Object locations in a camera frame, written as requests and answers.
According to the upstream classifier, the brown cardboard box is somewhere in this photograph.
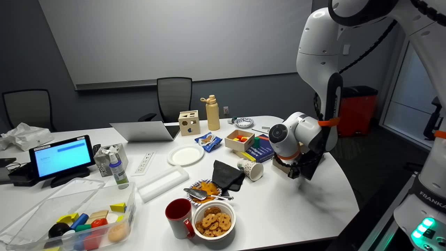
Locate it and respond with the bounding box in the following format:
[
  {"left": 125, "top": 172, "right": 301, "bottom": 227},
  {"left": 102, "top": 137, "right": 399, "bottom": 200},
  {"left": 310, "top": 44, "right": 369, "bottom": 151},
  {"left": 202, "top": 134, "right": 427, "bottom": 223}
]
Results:
[{"left": 272, "top": 155, "right": 295, "bottom": 175}]

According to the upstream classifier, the wooden box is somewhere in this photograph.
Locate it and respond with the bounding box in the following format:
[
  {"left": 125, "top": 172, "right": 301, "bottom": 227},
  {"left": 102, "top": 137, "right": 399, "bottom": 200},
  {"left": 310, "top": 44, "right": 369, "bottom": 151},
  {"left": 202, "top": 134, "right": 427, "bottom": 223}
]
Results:
[{"left": 224, "top": 129, "right": 255, "bottom": 152}]

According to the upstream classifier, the black napkin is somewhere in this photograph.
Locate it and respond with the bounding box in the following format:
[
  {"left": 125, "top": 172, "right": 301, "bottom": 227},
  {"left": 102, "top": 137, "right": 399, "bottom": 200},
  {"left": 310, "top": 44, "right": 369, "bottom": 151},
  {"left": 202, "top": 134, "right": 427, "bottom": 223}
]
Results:
[{"left": 212, "top": 160, "right": 246, "bottom": 197}]

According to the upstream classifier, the grey patterned tissue box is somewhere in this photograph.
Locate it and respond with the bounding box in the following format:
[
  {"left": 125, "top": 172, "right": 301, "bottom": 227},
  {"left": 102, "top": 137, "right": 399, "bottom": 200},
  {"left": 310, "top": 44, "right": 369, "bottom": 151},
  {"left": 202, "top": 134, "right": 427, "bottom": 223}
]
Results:
[{"left": 93, "top": 143, "right": 129, "bottom": 177}]

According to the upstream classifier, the blue book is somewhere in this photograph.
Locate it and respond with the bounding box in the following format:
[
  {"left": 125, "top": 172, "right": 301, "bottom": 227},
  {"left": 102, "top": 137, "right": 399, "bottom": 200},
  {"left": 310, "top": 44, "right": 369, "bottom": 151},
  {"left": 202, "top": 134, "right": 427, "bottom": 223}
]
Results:
[{"left": 240, "top": 134, "right": 276, "bottom": 163}]

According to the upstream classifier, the patterned paper cup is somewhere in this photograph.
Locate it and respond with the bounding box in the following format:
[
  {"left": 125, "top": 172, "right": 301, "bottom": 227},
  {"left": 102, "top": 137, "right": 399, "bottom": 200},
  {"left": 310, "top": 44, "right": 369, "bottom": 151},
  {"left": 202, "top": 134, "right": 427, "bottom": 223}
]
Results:
[{"left": 237, "top": 158, "right": 264, "bottom": 182}]

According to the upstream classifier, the yellow book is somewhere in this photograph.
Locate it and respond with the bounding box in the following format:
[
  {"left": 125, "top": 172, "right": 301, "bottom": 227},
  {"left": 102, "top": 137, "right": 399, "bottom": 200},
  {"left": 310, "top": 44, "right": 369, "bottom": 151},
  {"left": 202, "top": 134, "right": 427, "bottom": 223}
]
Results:
[{"left": 233, "top": 150, "right": 257, "bottom": 162}]

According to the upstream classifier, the red bin with black lid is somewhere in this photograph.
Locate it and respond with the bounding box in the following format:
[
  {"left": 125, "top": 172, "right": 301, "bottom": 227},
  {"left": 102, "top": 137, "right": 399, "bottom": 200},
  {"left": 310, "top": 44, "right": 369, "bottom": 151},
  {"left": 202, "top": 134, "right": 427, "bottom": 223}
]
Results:
[{"left": 337, "top": 86, "right": 379, "bottom": 138}]

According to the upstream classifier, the patterned paper bowl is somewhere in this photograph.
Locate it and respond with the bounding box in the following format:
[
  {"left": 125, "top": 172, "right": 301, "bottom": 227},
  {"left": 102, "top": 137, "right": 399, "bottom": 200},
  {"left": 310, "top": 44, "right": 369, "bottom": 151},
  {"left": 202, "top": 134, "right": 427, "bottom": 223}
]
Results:
[{"left": 234, "top": 117, "right": 255, "bottom": 129}]

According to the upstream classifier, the white bowl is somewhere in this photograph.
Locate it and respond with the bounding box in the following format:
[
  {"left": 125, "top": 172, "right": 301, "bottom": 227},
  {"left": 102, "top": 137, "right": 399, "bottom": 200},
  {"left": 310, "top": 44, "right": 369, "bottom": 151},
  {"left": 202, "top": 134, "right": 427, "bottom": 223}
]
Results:
[{"left": 191, "top": 200, "right": 237, "bottom": 242}]

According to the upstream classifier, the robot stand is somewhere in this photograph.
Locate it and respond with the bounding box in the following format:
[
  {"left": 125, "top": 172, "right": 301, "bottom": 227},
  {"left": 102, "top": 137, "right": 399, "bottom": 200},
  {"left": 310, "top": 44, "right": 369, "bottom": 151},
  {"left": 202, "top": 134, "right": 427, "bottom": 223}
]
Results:
[{"left": 328, "top": 171, "right": 446, "bottom": 251}]

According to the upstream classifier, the patterned plate with orange chips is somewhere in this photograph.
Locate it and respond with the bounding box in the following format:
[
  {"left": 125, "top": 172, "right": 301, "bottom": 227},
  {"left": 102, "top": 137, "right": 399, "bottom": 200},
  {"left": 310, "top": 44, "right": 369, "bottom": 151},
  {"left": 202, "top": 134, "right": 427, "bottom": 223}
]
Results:
[{"left": 186, "top": 179, "right": 223, "bottom": 206}]

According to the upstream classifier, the blue snack packet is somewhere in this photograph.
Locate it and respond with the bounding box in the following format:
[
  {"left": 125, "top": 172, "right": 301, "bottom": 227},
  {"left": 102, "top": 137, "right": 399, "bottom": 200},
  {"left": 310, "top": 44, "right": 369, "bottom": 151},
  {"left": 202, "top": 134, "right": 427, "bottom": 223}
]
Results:
[{"left": 194, "top": 132, "right": 223, "bottom": 153}]

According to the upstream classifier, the beige water bottle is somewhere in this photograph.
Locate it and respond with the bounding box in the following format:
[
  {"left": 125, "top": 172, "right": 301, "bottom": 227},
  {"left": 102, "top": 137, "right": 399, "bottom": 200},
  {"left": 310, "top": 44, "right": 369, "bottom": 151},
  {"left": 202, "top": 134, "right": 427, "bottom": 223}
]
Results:
[{"left": 200, "top": 95, "right": 221, "bottom": 131}]

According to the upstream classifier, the heap of pretzels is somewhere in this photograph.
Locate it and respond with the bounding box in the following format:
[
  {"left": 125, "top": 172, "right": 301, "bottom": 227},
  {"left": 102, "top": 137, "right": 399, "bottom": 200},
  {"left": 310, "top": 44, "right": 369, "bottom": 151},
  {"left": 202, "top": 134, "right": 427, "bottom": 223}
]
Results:
[{"left": 195, "top": 207, "right": 232, "bottom": 238}]

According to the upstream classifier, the silver serving spoon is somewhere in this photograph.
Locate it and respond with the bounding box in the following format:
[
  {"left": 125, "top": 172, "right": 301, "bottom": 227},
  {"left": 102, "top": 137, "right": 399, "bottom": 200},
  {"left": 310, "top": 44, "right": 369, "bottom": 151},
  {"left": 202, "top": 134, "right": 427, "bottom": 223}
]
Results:
[{"left": 183, "top": 188, "right": 234, "bottom": 201}]

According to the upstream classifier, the window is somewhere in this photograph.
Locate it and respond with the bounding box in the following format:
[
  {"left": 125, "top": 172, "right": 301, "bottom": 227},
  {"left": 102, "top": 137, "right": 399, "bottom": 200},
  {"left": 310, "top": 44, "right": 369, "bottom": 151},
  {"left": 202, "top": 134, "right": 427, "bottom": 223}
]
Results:
[{"left": 379, "top": 41, "right": 444, "bottom": 149}]

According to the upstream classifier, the white paper plate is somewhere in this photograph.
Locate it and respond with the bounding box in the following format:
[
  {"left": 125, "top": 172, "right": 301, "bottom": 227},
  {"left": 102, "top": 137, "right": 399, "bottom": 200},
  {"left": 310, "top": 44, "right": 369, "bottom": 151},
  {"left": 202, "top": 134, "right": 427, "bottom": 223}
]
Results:
[{"left": 167, "top": 144, "right": 205, "bottom": 167}]

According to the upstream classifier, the wooden shape sorter cube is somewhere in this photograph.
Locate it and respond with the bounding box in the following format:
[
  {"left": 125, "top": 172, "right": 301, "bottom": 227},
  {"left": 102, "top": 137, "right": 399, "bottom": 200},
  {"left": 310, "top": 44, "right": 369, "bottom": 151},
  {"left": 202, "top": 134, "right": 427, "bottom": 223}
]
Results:
[{"left": 178, "top": 110, "right": 201, "bottom": 137}]

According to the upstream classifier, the red and white mug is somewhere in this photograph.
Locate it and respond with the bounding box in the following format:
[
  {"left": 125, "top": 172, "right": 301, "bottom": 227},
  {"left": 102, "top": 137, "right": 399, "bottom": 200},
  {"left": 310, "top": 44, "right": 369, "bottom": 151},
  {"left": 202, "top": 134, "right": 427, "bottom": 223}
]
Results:
[{"left": 165, "top": 198, "right": 196, "bottom": 240}]

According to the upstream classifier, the white foam tray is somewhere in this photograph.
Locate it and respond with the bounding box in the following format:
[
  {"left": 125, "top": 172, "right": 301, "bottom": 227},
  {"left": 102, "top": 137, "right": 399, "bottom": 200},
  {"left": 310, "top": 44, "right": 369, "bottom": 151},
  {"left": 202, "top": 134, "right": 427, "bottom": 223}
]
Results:
[{"left": 136, "top": 165, "right": 190, "bottom": 204}]

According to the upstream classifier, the grey mesh office chair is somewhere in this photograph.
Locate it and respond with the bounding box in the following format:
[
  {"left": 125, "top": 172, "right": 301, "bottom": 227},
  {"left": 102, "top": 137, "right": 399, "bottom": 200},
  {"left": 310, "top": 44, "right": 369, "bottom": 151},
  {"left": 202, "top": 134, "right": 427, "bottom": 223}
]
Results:
[
  {"left": 2, "top": 89, "right": 55, "bottom": 132},
  {"left": 138, "top": 77, "right": 193, "bottom": 123}
]

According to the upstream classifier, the white power strip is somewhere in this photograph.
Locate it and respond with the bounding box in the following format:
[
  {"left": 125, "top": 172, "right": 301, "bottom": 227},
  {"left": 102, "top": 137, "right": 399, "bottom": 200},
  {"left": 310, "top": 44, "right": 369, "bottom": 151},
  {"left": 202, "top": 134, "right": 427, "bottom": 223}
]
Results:
[{"left": 134, "top": 151, "right": 156, "bottom": 176}]

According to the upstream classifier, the silver laptop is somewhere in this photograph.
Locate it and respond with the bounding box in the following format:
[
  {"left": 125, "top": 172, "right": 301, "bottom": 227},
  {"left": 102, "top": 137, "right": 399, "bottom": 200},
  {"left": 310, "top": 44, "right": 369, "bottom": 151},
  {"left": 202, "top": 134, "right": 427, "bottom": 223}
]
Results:
[{"left": 109, "top": 121, "right": 181, "bottom": 143}]

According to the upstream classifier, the whiteboard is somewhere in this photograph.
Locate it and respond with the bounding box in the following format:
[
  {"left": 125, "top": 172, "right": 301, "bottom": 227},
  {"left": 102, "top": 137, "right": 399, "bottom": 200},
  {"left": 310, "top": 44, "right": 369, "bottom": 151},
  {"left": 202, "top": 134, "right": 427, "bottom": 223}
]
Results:
[{"left": 38, "top": 0, "right": 314, "bottom": 91}]

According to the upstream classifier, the spray bottle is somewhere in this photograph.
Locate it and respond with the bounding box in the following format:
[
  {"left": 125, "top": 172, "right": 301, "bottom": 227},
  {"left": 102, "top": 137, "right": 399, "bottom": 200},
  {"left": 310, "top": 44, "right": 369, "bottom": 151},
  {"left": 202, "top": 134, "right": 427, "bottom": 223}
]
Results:
[{"left": 106, "top": 149, "right": 130, "bottom": 190}]

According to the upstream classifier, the clear plastic bin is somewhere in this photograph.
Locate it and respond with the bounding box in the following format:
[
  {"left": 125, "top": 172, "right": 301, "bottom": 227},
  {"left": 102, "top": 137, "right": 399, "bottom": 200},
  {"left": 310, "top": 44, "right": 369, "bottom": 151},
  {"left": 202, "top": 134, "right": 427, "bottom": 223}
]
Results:
[{"left": 0, "top": 177, "right": 137, "bottom": 251}]

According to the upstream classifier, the orange toy fruit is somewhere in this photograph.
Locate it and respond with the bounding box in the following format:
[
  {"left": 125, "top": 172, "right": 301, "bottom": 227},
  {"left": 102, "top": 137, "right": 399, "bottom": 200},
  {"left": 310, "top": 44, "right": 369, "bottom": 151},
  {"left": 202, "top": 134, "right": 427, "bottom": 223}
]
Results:
[{"left": 107, "top": 223, "right": 130, "bottom": 243}]

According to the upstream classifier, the wooden block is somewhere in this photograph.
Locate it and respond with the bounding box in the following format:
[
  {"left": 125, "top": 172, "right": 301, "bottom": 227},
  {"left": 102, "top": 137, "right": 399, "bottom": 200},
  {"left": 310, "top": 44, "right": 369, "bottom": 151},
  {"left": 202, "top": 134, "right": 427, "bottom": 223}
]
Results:
[{"left": 85, "top": 210, "right": 109, "bottom": 225}]

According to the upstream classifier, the blue cylinder block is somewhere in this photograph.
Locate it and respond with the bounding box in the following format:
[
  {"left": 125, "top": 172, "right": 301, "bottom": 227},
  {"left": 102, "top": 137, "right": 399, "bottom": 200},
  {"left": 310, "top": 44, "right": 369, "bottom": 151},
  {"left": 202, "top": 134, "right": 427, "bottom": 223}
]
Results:
[{"left": 69, "top": 213, "right": 90, "bottom": 231}]

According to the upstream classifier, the yellow arch block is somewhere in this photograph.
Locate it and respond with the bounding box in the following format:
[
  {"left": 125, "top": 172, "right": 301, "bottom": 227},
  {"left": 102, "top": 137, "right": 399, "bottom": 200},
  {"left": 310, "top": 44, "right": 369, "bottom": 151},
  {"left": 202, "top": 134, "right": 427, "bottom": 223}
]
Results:
[{"left": 56, "top": 213, "right": 80, "bottom": 224}]

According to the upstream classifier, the tablet screen on stand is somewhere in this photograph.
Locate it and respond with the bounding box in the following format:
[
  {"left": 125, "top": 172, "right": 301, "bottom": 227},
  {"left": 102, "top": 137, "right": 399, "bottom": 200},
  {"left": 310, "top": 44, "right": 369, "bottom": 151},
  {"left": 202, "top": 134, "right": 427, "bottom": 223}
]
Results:
[{"left": 29, "top": 135, "right": 96, "bottom": 188}]

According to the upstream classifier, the black ball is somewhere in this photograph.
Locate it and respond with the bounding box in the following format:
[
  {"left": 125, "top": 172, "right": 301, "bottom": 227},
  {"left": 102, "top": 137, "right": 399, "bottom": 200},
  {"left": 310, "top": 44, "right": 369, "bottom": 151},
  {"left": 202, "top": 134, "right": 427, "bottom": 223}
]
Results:
[{"left": 48, "top": 222, "right": 72, "bottom": 239}]

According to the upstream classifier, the clear plastic lid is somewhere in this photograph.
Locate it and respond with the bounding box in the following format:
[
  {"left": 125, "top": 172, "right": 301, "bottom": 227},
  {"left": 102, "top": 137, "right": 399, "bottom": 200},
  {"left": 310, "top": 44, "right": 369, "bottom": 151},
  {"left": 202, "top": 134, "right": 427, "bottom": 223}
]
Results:
[{"left": 0, "top": 177, "right": 106, "bottom": 245}]

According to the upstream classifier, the crumpled white plastic bag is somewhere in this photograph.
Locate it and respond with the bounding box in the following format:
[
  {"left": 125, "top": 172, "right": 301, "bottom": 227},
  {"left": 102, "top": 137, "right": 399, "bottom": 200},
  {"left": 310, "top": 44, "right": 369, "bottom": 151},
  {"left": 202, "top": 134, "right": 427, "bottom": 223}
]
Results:
[{"left": 0, "top": 122, "right": 55, "bottom": 152}]

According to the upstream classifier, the black device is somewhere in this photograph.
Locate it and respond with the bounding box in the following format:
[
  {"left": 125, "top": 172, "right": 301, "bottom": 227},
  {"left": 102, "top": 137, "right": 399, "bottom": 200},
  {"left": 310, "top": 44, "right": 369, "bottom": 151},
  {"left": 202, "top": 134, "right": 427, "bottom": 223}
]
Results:
[{"left": 0, "top": 157, "right": 39, "bottom": 187}]

